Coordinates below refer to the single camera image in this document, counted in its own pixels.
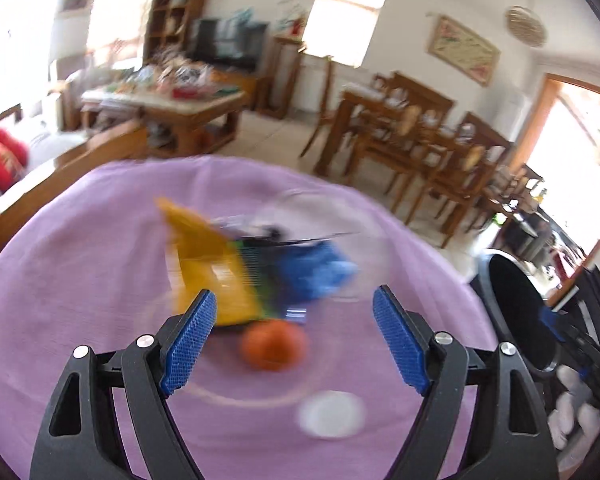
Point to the black television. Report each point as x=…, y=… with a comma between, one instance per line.
x=227, y=42

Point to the tall wooden stand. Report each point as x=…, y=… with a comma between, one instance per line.
x=282, y=70

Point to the dark blue packet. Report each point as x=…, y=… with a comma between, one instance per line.
x=280, y=240

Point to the wooden television cabinet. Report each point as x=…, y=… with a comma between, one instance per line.
x=242, y=85

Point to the person's right hand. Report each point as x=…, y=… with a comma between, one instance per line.
x=577, y=410

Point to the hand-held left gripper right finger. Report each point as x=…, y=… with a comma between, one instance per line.
x=397, y=340

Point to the yellow packet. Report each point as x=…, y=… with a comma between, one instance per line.
x=200, y=260

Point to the purple tablecloth round table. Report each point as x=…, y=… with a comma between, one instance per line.
x=90, y=240

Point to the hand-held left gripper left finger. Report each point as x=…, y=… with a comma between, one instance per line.
x=190, y=340

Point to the window with roller blind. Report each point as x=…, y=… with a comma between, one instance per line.
x=342, y=17
x=120, y=5

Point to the white standing air conditioner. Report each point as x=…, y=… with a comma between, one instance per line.
x=516, y=115

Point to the orange fruit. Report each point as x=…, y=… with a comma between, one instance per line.
x=274, y=345

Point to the red cushion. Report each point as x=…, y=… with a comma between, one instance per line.
x=2, y=157

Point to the red vase with flowers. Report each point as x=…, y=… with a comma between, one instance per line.
x=296, y=27

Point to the black waste bin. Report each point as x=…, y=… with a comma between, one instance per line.
x=517, y=305

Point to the wooden sofa with white cushions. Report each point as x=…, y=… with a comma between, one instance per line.
x=70, y=160

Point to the wooden coffee table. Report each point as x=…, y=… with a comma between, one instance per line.
x=180, y=112

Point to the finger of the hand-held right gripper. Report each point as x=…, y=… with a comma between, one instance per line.
x=587, y=367
x=555, y=317

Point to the wooden dining chair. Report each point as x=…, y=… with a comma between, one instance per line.
x=510, y=195
x=405, y=150
x=325, y=110
x=460, y=180

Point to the blue wrapper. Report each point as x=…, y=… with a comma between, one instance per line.
x=315, y=272

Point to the wooden bookshelf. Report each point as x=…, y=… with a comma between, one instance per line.
x=172, y=15

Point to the white cup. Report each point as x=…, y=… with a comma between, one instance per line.
x=332, y=414

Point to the framed flower picture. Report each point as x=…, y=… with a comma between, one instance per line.
x=462, y=50

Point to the hanging crystal chandelier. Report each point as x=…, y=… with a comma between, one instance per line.
x=526, y=25

